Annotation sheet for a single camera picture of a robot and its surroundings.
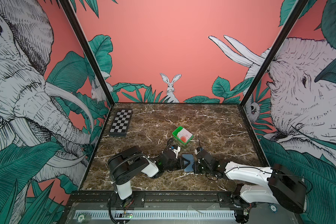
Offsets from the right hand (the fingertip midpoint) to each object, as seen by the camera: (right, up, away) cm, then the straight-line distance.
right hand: (191, 165), depth 85 cm
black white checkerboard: (-51, +26, +19) cm, 60 cm away
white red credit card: (-3, +17, +11) cm, 21 cm away
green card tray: (-9, +19, +14) cm, 25 cm away
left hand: (0, +2, -1) cm, 2 cm away
